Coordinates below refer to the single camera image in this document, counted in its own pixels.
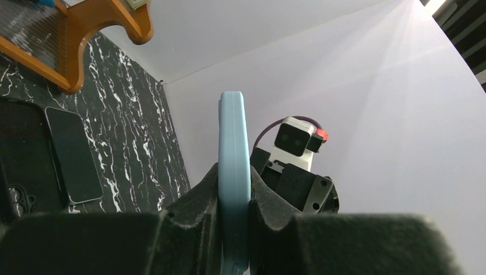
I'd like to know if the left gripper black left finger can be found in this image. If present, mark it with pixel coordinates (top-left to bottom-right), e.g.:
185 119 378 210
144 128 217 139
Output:
1 165 222 274

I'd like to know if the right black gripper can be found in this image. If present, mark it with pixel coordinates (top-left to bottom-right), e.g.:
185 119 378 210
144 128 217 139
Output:
250 148 339 214

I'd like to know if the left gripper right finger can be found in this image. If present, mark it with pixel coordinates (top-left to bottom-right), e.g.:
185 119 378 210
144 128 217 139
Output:
249 171 464 274

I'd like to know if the blue phone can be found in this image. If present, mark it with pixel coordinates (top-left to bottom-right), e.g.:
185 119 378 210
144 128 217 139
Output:
218 91 251 274

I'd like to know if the black smartphone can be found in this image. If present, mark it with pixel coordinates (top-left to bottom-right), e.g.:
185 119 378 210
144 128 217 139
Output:
44 107 103 205

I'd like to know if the black phone case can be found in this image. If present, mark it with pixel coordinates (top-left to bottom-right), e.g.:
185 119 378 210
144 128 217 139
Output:
1 97 69 225

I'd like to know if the white red cardboard box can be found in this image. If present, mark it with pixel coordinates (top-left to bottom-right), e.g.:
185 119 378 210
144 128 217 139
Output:
125 0 150 10

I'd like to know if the orange wooden shelf rack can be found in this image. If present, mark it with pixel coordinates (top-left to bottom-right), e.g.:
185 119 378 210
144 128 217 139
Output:
1 1 154 95

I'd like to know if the black marker blue cap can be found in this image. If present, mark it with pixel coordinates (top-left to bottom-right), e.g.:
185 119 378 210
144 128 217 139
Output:
30 0 56 7

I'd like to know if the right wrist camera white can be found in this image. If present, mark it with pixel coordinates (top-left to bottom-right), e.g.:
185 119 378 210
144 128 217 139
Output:
269 116 329 171

